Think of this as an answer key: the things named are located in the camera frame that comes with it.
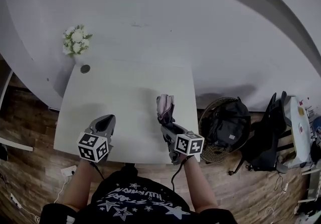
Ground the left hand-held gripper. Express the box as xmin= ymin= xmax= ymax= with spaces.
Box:
xmin=77 ymin=114 xmax=116 ymax=163

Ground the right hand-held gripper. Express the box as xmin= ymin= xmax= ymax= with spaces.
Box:
xmin=160 ymin=120 xmax=205 ymax=166

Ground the person's left forearm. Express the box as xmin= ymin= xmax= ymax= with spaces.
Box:
xmin=61 ymin=159 xmax=93 ymax=212

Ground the person's right forearm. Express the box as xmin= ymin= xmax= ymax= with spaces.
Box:
xmin=184 ymin=155 xmax=219 ymax=214

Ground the white table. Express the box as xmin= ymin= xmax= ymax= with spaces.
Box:
xmin=53 ymin=60 xmax=202 ymax=165

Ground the wicker basket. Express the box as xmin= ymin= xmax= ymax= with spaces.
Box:
xmin=198 ymin=96 xmax=252 ymax=164

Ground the black bag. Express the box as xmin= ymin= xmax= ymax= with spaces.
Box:
xmin=205 ymin=96 xmax=252 ymax=154

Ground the white power strip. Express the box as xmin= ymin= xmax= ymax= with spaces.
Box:
xmin=60 ymin=165 xmax=78 ymax=177
xmin=9 ymin=192 xmax=23 ymax=210

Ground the black star print shirt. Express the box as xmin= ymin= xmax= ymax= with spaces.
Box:
xmin=39 ymin=164 xmax=238 ymax=224

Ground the white vase with white flowers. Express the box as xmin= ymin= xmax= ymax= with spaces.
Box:
xmin=62 ymin=24 xmax=94 ymax=67

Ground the white board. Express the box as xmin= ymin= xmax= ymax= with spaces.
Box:
xmin=0 ymin=137 xmax=34 ymax=152

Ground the black office chair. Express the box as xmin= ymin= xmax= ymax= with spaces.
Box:
xmin=227 ymin=90 xmax=294 ymax=176

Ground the white cluttered desk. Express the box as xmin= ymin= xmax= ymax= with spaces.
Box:
xmin=282 ymin=95 xmax=315 ymax=169

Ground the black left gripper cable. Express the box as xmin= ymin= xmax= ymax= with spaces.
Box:
xmin=89 ymin=161 xmax=106 ymax=181

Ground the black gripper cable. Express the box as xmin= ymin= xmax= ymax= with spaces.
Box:
xmin=89 ymin=161 xmax=106 ymax=181
xmin=171 ymin=155 xmax=192 ymax=191

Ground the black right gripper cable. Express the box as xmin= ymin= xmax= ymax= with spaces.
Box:
xmin=171 ymin=155 xmax=192 ymax=191

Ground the white floor cable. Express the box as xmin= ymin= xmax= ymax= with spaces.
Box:
xmin=53 ymin=175 xmax=70 ymax=205

